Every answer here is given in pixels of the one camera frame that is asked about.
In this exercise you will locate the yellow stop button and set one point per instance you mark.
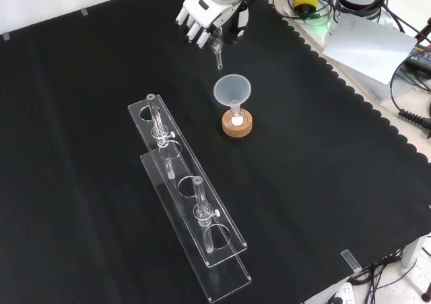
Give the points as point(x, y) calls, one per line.
point(305, 0)

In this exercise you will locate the pale grey board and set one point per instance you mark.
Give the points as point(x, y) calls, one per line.
point(367, 48)

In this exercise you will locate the black table cloth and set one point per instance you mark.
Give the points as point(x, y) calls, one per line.
point(101, 149)

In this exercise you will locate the white power strip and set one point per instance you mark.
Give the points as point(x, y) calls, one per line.
point(343, 294)

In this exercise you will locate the translucent plastic funnel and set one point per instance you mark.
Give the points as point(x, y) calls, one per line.
point(232, 87)

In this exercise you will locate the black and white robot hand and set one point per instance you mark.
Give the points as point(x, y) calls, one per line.
point(205, 9)

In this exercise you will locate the clear tape strip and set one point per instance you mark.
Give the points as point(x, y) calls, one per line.
point(350, 260)
point(6, 36)
point(84, 12)

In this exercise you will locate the white table leg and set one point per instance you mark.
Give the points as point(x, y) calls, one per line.
point(415, 250)

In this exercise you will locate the round-bottom glass flask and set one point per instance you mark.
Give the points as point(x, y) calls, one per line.
point(236, 118)

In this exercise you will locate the black power adapter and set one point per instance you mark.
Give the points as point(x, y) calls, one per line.
point(421, 56)

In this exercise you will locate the clear glass weighing funnel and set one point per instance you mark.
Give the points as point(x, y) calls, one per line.
point(218, 53)

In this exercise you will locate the clear acrylic funnel stand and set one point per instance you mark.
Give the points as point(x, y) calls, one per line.
point(188, 189)

